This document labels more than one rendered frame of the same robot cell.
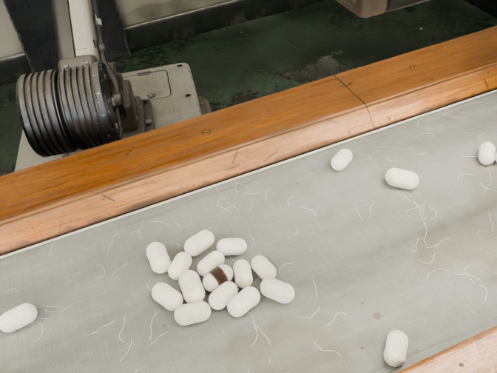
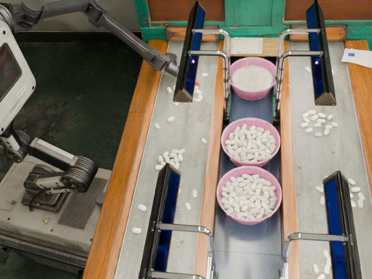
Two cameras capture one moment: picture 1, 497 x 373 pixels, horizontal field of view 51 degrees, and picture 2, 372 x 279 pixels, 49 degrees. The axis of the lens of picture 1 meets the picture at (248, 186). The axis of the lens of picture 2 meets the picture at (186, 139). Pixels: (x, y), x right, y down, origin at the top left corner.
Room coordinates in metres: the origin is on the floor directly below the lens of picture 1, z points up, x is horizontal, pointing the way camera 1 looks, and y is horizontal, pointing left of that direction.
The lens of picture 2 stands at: (-0.33, 0.96, 2.24)
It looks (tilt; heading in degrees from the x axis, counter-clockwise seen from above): 51 degrees down; 301
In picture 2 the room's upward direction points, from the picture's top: 8 degrees counter-clockwise
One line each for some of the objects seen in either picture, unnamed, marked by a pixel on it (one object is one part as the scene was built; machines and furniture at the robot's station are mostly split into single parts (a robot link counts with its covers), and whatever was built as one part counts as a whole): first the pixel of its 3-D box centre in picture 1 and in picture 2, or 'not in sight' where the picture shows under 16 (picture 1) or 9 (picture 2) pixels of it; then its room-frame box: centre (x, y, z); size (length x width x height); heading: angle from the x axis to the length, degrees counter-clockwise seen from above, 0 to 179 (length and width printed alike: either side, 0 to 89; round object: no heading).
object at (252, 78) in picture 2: not in sight; (252, 82); (0.15, -0.60, 0.71); 0.22 x 0.22 x 0.06
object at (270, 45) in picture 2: not in sight; (253, 46); (0.22, -0.80, 0.77); 0.33 x 0.15 x 0.01; 18
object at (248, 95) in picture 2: not in sight; (252, 80); (0.15, -0.60, 0.72); 0.27 x 0.27 x 0.10
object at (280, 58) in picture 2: not in sight; (296, 78); (-0.09, -0.49, 0.90); 0.20 x 0.19 x 0.45; 108
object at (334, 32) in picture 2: not in sight; (318, 32); (-0.09, -0.96, 0.83); 0.30 x 0.06 x 0.07; 18
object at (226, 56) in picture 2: not in sight; (210, 77); (0.29, -0.37, 0.90); 0.20 x 0.19 x 0.45; 108
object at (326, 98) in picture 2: not in sight; (320, 47); (-0.17, -0.52, 1.08); 0.62 x 0.08 x 0.07; 108
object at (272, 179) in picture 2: not in sight; (248, 197); (-0.07, 0.09, 0.72); 0.27 x 0.27 x 0.10
